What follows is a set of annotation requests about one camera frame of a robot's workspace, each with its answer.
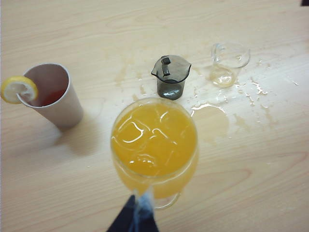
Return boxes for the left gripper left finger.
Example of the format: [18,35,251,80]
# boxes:
[105,194,138,232]

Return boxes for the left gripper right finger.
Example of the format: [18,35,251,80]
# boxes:
[134,185,161,232]

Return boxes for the wine glass with orange juice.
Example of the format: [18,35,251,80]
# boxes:
[110,97,199,210]

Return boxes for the beige paper cup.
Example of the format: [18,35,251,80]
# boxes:
[22,63,84,129]

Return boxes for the smoked grey glass measuring cup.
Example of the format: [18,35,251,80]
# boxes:
[151,55,192,100]

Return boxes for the clear glass measuring cup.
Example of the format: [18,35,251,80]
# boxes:
[210,42,251,88]

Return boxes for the yellow lemon slice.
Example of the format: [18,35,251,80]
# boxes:
[0,75,39,105]

